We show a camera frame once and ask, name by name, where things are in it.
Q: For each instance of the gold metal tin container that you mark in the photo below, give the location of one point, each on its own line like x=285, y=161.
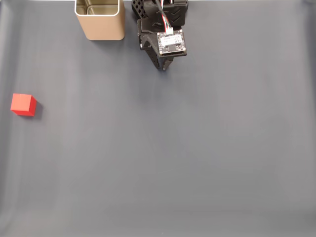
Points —
x=103, y=27

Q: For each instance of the red cube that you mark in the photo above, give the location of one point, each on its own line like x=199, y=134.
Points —
x=21, y=103

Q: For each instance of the camera circuit board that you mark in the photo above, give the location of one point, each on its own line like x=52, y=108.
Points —
x=172, y=42

